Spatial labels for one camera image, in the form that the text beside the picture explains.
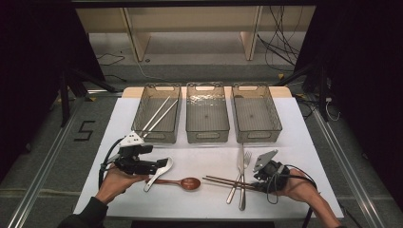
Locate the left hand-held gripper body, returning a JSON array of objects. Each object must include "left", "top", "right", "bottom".
[{"left": 112, "top": 130, "right": 161, "bottom": 177}]

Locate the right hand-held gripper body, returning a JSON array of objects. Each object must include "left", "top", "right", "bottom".
[{"left": 252, "top": 149, "right": 291, "bottom": 194}]

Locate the white ceramic spoon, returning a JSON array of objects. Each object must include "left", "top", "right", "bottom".
[{"left": 143, "top": 156, "right": 174, "bottom": 193}]

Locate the silver fork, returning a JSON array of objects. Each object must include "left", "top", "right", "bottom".
[{"left": 238, "top": 142, "right": 247, "bottom": 212}]

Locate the steel fork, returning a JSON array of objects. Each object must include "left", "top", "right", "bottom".
[{"left": 225, "top": 150, "right": 253, "bottom": 205}]

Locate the brown wooden spoon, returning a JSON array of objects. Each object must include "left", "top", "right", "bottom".
[{"left": 145, "top": 177, "right": 202, "bottom": 192}]

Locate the smoky transparent plastic bin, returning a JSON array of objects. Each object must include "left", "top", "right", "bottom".
[
  {"left": 185, "top": 81, "right": 231, "bottom": 144},
  {"left": 130, "top": 83, "right": 182, "bottom": 144},
  {"left": 231, "top": 82, "right": 283, "bottom": 144}
]

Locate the brown wooden chopstick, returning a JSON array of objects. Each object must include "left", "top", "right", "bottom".
[
  {"left": 201, "top": 177, "right": 257, "bottom": 191},
  {"left": 205, "top": 175, "right": 259, "bottom": 188}
]

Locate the person's left hand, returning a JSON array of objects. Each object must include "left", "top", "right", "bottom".
[{"left": 94, "top": 164, "right": 150, "bottom": 205}]

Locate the person's right hand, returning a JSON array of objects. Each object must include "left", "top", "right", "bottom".
[{"left": 275, "top": 168, "right": 321, "bottom": 203}]

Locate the white table cover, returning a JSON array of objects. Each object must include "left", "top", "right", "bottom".
[{"left": 73, "top": 96, "right": 345, "bottom": 220}]

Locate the black metal stand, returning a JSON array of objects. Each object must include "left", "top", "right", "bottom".
[
  {"left": 58, "top": 67, "right": 119, "bottom": 127},
  {"left": 275, "top": 61, "right": 333, "bottom": 123}
]

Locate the black curtain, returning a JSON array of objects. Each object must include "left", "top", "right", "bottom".
[
  {"left": 294, "top": 0, "right": 403, "bottom": 203},
  {"left": 0, "top": 0, "right": 107, "bottom": 180}
]

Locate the beige wooden shelf unit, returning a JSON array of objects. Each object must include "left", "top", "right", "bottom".
[{"left": 75, "top": 5, "right": 317, "bottom": 63}]

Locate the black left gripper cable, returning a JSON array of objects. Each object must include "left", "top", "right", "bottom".
[{"left": 98, "top": 137, "right": 125, "bottom": 191}]

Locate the white floor cable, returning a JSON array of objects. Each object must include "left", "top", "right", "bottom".
[{"left": 120, "top": 50, "right": 170, "bottom": 83}]

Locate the aluminium floor rail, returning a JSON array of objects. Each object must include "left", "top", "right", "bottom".
[
  {"left": 303, "top": 94, "right": 388, "bottom": 228},
  {"left": 6, "top": 90, "right": 124, "bottom": 228}
]

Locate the white cable with plug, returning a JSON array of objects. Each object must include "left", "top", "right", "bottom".
[{"left": 324, "top": 96, "right": 342, "bottom": 123}]

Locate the black floor cable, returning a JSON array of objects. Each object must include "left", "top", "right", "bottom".
[{"left": 95, "top": 51, "right": 128, "bottom": 84}]

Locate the bundle of black cables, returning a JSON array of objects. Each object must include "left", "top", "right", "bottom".
[{"left": 256, "top": 5, "right": 306, "bottom": 73}]

